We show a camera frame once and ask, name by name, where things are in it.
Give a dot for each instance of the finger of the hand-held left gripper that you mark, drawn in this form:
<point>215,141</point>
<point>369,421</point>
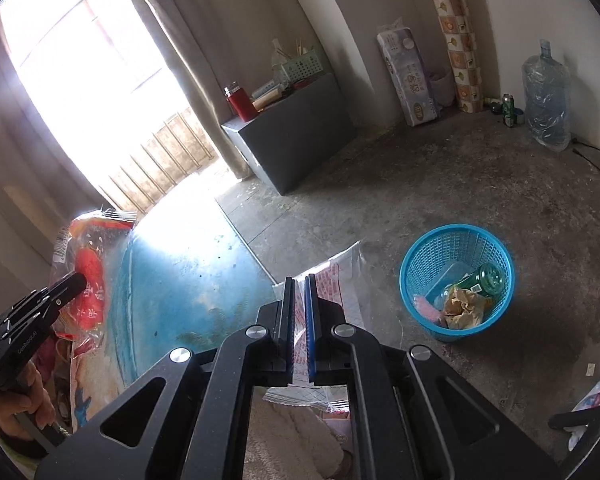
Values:
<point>67,287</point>

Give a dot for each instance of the red thermos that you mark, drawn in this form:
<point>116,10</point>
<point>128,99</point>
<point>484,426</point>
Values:
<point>240,105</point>

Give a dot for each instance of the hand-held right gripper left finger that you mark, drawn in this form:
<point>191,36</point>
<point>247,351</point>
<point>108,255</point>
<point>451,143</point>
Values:
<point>285,340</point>

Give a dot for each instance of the green can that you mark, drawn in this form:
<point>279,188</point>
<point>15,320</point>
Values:
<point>508,110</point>

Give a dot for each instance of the window railing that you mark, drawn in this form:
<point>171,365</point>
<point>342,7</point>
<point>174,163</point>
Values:
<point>165,160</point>

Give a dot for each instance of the green plastic bottle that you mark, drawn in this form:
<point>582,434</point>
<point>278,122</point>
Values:
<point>487,280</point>

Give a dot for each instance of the clear plastic food container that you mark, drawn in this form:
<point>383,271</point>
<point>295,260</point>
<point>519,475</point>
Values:
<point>447,277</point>

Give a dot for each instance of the bundle of wooden sticks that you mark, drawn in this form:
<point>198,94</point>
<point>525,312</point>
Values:
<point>302,47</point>

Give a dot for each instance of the tan flat box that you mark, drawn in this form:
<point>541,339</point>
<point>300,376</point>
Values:
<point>267,95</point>

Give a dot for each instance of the blue mesh basket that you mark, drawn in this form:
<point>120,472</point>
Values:
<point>430,255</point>

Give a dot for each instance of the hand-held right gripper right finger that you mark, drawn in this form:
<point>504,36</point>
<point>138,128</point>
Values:
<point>311,340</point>

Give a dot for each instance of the pink mesh sponge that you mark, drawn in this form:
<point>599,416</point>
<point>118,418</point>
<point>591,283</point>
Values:
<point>427,307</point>

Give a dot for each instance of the toilet paper pack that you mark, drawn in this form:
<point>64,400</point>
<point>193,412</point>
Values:
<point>410,75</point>

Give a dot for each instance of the grey cabinet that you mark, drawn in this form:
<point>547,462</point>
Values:
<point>290,140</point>

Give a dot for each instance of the beige curtain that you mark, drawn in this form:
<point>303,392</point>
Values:
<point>205,35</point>
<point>30,160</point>

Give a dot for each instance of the patterned roll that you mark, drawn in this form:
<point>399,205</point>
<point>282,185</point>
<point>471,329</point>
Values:
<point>455,35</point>

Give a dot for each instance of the red print snack bag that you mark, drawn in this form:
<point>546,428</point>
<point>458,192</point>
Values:
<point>90,280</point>

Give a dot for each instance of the person's left hand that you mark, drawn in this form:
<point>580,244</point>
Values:
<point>30,400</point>

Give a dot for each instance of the small green basket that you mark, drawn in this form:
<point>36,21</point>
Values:
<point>302,67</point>

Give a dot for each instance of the large clear water jug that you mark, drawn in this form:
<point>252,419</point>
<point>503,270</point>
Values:
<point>547,100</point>

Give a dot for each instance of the clear red print plastic bag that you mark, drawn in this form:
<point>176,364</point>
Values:
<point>345,280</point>

